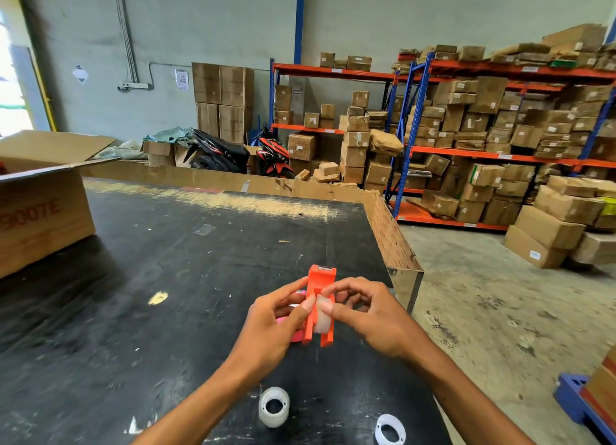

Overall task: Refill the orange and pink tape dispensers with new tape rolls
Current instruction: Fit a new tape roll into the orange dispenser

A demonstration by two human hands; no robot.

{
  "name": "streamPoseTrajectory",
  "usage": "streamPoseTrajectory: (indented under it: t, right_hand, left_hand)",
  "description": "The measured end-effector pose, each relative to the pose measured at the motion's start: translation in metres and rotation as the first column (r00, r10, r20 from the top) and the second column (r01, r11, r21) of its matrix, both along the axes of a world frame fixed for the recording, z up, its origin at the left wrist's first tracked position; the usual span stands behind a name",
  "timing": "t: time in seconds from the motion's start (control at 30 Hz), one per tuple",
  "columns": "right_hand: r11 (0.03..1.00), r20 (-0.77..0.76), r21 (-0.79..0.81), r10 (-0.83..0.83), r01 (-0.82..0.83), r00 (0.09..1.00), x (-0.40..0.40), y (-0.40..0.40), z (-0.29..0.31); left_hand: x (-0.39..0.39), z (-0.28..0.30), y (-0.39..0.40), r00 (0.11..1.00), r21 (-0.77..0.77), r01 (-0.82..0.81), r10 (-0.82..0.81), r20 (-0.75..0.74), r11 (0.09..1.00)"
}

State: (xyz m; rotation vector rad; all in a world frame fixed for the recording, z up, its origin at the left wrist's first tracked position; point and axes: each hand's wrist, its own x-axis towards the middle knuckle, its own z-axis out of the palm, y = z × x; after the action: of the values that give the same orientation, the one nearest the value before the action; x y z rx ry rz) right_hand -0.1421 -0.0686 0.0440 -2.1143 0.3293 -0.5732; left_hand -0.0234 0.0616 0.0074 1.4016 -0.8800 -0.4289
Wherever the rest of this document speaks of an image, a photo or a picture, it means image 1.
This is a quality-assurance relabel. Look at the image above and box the low brown cardboard box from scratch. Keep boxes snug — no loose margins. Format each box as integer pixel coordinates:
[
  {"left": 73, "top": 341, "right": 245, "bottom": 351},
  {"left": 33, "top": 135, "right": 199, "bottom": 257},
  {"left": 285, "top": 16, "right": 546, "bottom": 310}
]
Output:
[{"left": 141, "top": 140, "right": 177, "bottom": 167}]

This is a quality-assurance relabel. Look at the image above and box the mass of stacked cardboard boxes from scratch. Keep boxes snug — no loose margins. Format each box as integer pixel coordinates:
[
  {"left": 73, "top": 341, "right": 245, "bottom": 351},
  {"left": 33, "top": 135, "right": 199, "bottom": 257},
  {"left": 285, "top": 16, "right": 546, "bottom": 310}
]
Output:
[{"left": 391, "top": 23, "right": 616, "bottom": 227}]

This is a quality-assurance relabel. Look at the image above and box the person's right forearm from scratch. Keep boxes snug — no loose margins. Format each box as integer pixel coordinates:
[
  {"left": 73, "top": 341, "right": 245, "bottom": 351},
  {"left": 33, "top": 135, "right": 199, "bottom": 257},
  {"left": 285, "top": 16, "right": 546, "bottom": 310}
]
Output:
[{"left": 409, "top": 336, "right": 536, "bottom": 445}]

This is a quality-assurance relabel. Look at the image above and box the cardboard box with red stripe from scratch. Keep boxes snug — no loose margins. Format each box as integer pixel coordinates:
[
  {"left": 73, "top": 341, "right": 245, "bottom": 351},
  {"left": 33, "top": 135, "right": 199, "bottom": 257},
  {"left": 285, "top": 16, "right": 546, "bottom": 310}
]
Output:
[{"left": 579, "top": 346, "right": 616, "bottom": 422}]

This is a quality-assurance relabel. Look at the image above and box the blue steel column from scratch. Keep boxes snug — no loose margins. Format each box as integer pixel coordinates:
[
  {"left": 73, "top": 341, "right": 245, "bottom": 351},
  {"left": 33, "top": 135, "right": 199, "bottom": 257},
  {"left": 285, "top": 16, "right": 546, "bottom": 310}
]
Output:
[{"left": 293, "top": 0, "right": 307, "bottom": 65}]

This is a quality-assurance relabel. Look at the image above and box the person's left forearm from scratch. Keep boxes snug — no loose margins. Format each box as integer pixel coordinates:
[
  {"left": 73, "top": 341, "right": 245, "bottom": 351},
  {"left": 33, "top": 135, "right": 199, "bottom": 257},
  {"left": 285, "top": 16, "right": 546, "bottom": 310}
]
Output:
[{"left": 132, "top": 358, "right": 276, "bottom": 445}]

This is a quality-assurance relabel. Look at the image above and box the person's right hand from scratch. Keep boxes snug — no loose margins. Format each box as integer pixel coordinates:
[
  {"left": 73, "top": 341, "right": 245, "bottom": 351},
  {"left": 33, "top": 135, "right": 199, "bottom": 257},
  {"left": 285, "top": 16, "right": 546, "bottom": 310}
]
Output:
[{"left": 317, "top": 277, "right": 433, "bottom": 364}]

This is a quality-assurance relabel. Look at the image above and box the blue plastic pallet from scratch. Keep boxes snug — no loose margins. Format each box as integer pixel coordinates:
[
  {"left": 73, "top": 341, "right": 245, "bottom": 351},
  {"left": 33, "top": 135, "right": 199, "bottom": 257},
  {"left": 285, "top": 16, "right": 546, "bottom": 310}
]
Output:
[{"left": 553, "top": 373, "right": 616, "bottom": 444}]

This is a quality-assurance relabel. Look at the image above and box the bright doorway with yellow frame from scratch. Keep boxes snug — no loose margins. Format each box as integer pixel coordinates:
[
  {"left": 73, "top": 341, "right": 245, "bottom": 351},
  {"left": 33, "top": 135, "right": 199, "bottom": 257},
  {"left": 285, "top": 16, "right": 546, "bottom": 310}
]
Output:
[{"left": 0, "top": 0, "right": 57, "bottom": 138}]

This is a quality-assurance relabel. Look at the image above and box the red and black scooter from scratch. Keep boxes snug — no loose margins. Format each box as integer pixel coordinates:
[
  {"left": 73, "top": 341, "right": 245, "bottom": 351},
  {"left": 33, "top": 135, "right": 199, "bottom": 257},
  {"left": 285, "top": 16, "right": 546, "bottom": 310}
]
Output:
[{"left": 252, "top": 126, "right": 295, "bottom": 180}]

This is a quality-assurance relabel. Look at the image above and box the person's left hand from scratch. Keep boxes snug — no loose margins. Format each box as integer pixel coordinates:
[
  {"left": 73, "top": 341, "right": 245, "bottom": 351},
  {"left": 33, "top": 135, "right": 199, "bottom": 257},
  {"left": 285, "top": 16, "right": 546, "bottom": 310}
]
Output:
[{"left": 234, "top": 277, "right": 318, "bottom": 389}]

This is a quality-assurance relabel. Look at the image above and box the grey wall conduit pipe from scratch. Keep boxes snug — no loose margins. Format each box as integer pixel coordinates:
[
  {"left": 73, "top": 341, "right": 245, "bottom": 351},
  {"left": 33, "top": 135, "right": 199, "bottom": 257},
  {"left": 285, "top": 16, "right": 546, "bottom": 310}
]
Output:
[{"left": 111, "top": 0, "right": 141, "bottom": 92}]

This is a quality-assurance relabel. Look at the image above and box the orange tape dispenser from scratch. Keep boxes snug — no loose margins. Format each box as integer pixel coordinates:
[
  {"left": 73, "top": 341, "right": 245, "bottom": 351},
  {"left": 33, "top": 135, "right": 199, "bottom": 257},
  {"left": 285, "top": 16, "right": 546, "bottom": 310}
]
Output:
[{"left": 302, "top": 265, "right": 338, "bottom": 348}]

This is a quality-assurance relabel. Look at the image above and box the thick white tape core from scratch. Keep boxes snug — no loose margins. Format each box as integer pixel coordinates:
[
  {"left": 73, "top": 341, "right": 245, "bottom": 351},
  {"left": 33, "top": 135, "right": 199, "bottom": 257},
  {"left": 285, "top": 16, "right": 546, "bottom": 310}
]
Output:
[{"left": 258, "top": 386, "right": 291, "bottom": 429}]

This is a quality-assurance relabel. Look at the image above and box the large brown cardboard box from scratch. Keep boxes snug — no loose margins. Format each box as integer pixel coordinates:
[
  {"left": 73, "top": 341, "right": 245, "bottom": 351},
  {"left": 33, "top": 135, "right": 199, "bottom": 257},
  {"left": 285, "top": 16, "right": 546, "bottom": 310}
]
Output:
[
  {"left": 218, "top": 104, "right": 253, "bottom": 145},
  {"left": 196, "top": 102, "right": 221, "bottom": 139},
  {"left": 219, "top": 65, "right": 255, "bottom": 108},
  {"left": 192, "top": 63, "right": 222, "bottom": 105}
]

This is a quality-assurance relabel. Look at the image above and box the pile of big cardboard boxes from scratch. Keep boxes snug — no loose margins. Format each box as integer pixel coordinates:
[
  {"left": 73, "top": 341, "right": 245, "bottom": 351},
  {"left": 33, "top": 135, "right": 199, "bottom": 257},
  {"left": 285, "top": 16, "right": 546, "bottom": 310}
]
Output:
[{"left": 502, "top": 175, "right": 616, "bottom": 270}]

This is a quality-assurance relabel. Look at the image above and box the thin white tape core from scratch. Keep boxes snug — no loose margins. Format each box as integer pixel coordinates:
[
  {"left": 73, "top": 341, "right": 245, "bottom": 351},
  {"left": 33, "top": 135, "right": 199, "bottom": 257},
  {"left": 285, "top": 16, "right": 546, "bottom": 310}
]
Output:
[{"left": 374, "top": 413, "right": 407, "bottom": 445}]

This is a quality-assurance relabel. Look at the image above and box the open printed cardboard box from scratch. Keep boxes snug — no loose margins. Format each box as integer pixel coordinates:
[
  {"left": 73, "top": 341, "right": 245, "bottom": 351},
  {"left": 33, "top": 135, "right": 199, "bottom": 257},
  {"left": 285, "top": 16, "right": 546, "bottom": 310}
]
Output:
[{"left": 0, "top": 130, "right": 122, "bottom": 280}]

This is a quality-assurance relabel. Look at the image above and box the narrow blue orange storage rack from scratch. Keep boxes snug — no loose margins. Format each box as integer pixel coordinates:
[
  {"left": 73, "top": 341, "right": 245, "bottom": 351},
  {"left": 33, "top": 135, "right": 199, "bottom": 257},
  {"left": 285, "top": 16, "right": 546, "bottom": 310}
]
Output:
[{"left": 269, "top": 57, "right": 401, "bottom": 193}]

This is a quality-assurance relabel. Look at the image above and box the clear tape roll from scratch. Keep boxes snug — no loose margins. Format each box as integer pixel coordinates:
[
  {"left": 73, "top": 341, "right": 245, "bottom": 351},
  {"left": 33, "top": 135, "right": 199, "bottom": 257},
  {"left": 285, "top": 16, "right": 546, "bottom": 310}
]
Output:
[{"left": 313, "top": 296, "right": 334, "bottom": 335}]

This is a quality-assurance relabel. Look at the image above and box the green tarp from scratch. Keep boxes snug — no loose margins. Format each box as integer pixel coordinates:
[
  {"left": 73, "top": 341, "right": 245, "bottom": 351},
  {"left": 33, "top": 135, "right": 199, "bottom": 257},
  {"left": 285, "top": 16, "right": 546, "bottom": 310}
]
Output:
[{"left": 143, "top": 125, "right": 195, "bottom": 145}]

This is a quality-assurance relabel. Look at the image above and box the group of small cardboard boxes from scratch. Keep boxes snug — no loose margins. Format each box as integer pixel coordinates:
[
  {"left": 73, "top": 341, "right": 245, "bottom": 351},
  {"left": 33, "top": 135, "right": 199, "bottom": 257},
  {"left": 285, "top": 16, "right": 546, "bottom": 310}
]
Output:
[{"left": 273, "top": 52, "right": 406, "bottom": 193}]

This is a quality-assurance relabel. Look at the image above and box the wide blue orange storage rack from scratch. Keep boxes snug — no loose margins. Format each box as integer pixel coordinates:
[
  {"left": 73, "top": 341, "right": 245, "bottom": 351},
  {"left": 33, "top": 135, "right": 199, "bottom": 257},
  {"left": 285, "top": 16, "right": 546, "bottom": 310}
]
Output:
[{"left": 384, "top": 50, "right": 616, "bottom": 232}]

